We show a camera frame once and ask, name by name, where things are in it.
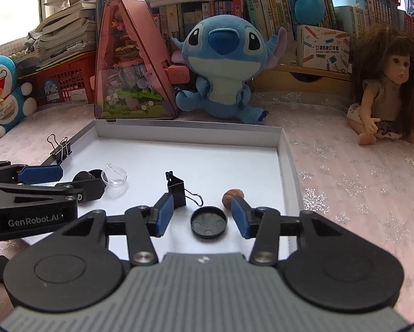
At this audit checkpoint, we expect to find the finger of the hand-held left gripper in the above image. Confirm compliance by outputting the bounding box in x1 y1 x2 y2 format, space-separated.
0 161 64 185
0 180 107 204

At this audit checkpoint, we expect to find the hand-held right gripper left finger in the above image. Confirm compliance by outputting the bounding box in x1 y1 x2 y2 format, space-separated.
55 193 175 266

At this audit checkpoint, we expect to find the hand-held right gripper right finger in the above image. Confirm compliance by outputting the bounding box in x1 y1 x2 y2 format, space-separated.
231 196 353 265

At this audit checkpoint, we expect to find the brown walnut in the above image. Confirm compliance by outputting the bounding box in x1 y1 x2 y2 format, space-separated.
222 189 246 210

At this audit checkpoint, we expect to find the large black binder clip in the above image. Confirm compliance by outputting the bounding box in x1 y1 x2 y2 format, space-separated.
165 171 205 210

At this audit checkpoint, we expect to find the clear plastic dome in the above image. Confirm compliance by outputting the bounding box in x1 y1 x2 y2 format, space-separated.
101 163 129 187

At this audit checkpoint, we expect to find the black round lid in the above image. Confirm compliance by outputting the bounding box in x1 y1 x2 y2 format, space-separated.
190 206 228 240

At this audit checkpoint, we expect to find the white cardboard box tray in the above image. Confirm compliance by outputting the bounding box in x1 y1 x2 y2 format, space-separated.
41 119 304 261

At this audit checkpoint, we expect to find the small black binder clip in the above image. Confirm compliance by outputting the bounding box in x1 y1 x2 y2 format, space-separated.
47 134 73 166

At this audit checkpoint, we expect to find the blue cat plush toy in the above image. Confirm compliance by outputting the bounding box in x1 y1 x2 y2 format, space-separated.
0 55 37 141

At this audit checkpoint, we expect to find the red plastic basket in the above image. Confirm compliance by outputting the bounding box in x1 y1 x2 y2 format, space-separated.
18 53 99 109

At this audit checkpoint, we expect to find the pink triangular display house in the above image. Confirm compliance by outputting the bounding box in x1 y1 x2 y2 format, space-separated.
94 0 180 121

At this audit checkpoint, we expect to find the small pink box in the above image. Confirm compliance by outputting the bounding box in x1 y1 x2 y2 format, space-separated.
165 64 191 85

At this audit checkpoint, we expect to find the wooden drawer unit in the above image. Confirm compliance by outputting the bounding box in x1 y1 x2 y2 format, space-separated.
252 65 355 97

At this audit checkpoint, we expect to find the stack of books and papers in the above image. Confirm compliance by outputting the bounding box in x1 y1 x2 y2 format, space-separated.
24 0 105 73

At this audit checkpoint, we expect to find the blue alien plush toy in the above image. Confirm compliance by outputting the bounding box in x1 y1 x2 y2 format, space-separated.
170 15 289 125

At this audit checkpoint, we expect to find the white printed cardboard box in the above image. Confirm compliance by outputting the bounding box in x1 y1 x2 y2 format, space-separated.
296 24 353 74

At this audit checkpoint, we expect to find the brown-haired baby doll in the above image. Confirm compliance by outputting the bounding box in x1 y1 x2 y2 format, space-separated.
347 24 414 147

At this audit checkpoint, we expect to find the row of pale shelf books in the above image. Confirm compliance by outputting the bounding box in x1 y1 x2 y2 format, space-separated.
146 0 244 64

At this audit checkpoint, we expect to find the row of colourful shelf books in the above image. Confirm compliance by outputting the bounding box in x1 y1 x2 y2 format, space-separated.
240 0 406 47

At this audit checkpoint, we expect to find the blue plush ball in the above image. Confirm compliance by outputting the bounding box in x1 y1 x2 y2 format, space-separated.
294 0 327 25

